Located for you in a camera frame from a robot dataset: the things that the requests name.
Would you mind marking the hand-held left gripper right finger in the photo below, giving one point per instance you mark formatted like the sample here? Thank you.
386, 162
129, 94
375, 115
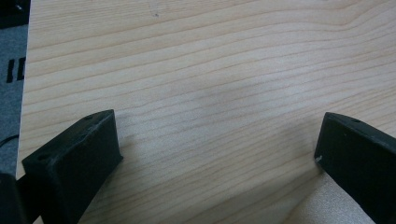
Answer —
358, 161

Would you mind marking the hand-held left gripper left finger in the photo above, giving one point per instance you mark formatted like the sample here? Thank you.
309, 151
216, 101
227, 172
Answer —
71, 165

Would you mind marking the black object on floor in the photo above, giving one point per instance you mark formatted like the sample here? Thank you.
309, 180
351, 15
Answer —
14, 11

